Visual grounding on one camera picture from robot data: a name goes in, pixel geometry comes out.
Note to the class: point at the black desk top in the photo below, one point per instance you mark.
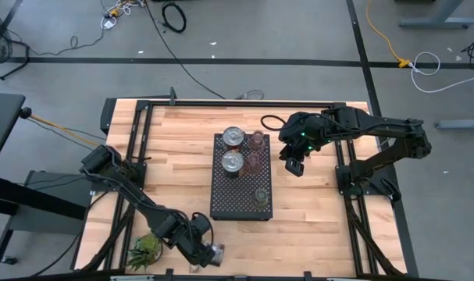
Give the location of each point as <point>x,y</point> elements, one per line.
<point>2,125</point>

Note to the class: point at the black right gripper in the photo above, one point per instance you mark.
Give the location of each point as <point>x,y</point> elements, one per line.
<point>305,134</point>

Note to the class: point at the black perforated metal riser shelf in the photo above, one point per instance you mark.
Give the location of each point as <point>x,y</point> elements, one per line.
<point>240,199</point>

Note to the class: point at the green glass candlestick holder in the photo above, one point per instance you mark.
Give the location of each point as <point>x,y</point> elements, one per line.
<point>260,197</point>

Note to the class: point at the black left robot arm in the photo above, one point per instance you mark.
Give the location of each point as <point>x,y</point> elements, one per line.
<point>150,212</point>

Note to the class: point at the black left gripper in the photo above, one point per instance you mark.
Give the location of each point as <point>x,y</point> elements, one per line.
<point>199,253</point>

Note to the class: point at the brown and white paper tag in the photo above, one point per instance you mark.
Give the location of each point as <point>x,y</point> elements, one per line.
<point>194,269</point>

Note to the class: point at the grey desk foot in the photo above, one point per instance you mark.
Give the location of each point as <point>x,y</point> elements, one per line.
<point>463,124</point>
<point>435,22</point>

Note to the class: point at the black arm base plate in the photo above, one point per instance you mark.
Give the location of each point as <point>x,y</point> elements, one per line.
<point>342,173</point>
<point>100,188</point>

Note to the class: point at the silver tin candle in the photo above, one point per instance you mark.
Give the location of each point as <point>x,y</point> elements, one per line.
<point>233,136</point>
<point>218,254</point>
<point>232,161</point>

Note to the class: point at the yellow rod with black knob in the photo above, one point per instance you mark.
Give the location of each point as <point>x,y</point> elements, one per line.
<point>25,113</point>

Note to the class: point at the black desk leg with caster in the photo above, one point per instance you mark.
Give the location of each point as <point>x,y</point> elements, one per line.
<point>2,246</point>

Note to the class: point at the black desk beam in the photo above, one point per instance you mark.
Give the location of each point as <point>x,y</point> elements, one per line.
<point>33,197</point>

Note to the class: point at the black corner plate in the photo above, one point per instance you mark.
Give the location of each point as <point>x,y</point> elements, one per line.
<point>107,113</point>

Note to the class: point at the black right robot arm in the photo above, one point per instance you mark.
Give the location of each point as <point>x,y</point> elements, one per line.
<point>408,136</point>

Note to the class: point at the black clamp post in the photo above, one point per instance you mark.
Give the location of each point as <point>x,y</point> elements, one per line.
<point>173,95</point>

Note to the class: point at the pink glass candlestick holder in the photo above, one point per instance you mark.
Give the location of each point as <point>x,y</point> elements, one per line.
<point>253,163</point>
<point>257,142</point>

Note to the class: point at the black aluminium table frame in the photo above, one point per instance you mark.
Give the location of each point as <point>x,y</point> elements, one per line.
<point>240,104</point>

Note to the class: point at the green artificial succulent plant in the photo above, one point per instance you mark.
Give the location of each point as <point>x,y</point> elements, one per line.
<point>148,246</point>

